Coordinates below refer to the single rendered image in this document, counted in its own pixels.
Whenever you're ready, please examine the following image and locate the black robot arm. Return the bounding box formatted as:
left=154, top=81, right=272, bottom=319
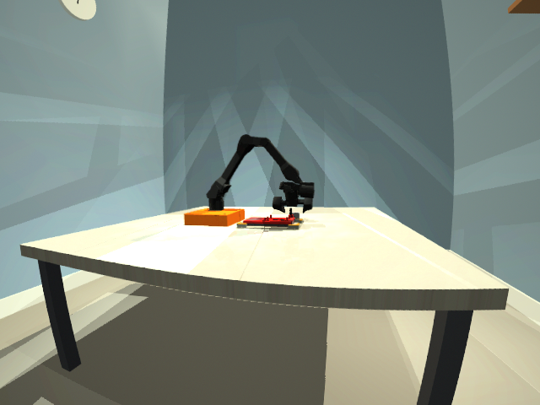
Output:
left=206, top=134, right=315, bottom=211

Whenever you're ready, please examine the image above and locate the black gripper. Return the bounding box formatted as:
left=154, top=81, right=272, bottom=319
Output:
left=273, top=195, right=313, bottom=213

